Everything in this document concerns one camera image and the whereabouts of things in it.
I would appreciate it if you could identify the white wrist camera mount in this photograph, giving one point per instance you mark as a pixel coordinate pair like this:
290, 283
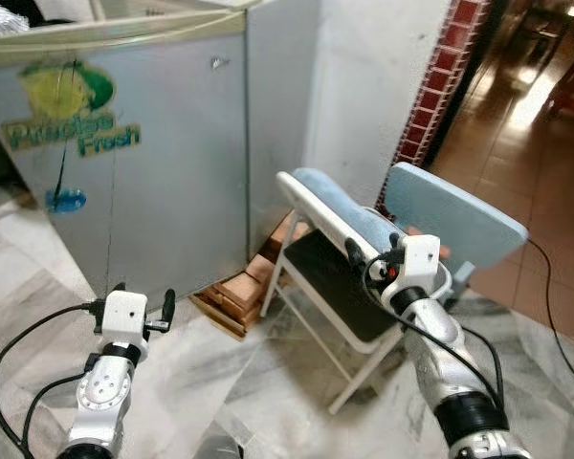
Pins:
124, 311
421, 256

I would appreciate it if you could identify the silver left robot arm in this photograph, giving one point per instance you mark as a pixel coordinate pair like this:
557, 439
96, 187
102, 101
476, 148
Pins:
105, 387

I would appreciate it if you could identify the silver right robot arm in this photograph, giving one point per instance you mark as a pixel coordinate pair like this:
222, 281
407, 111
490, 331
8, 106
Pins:
440, 335

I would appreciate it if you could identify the orange brick pile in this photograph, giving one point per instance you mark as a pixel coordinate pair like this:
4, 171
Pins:
244, 287

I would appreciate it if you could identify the light blue board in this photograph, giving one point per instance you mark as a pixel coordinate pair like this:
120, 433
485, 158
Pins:
459, 215

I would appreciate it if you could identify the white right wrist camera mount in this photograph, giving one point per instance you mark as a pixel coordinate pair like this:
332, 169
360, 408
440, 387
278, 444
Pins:
421, 256

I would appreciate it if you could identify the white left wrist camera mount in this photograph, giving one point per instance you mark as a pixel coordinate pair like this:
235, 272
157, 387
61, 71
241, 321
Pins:
124, 311

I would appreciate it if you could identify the white folding chair black seat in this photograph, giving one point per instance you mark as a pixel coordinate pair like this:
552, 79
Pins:
335, 287

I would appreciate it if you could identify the silver crumpled plastic bag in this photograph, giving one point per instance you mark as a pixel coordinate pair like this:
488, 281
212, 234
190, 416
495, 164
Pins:
2, 21

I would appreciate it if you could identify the light blue cushion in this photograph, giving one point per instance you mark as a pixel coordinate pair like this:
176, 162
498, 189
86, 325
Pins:
344, 206

